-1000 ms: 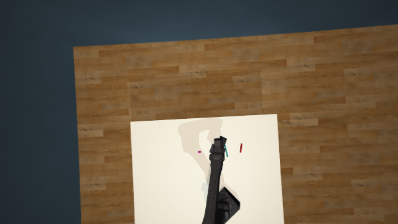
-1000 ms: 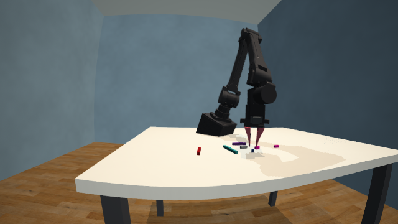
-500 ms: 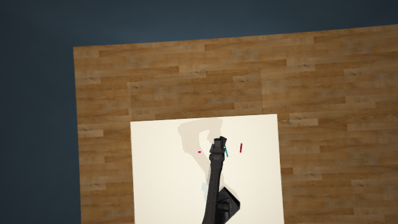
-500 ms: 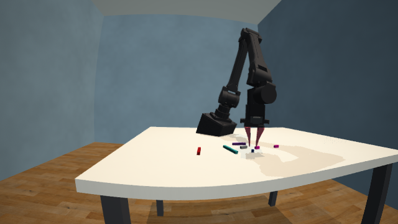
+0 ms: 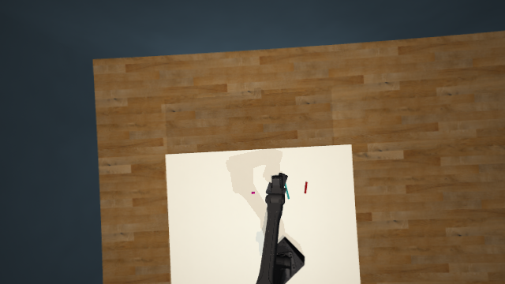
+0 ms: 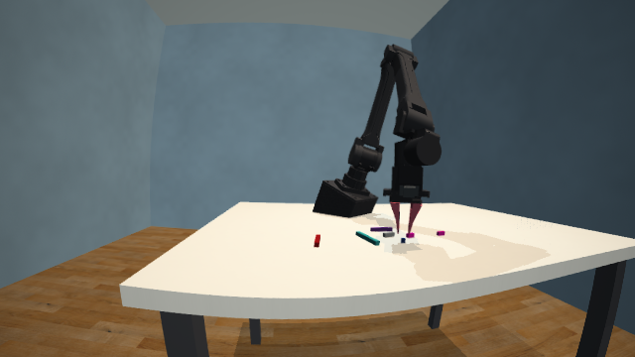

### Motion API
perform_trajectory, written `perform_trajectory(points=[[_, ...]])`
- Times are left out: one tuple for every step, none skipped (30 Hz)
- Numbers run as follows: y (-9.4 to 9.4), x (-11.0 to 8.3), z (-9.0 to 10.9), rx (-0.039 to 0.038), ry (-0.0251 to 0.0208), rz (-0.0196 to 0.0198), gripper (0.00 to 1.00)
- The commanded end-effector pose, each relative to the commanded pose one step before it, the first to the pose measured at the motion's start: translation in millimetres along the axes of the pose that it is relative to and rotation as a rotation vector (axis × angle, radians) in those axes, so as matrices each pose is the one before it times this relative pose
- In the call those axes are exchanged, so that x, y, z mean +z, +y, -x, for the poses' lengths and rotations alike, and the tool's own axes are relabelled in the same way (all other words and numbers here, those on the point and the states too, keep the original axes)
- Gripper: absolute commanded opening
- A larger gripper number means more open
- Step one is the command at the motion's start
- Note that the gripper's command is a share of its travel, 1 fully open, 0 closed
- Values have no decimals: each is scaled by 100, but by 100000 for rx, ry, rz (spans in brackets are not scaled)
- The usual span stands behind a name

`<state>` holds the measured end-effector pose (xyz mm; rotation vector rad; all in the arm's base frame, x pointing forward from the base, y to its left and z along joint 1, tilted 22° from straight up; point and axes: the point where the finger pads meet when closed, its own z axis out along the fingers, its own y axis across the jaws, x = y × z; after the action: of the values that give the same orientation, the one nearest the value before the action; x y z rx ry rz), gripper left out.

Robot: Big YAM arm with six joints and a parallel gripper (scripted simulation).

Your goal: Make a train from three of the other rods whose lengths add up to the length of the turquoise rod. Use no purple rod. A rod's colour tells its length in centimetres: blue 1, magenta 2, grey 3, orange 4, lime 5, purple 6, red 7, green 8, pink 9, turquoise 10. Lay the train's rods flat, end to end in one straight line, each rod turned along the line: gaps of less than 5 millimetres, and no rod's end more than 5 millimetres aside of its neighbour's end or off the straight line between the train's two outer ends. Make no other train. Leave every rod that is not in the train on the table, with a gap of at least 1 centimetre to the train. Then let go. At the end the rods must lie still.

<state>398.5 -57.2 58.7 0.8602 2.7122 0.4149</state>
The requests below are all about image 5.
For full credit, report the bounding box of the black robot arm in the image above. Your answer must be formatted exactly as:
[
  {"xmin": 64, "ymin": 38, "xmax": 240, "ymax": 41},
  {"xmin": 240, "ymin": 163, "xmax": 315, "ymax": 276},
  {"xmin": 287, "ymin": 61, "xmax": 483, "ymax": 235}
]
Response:
[{"xmin": 256, "ymin": 173, "xmax": 296, "ymax": 284}]

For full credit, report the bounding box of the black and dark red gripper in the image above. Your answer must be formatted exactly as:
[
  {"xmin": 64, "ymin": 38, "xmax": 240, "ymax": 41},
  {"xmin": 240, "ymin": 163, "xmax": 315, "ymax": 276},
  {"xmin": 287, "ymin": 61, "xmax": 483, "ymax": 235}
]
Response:
[{"xmin": 266, "ymin": 182, "xmax": 272, "ymax": 194}]

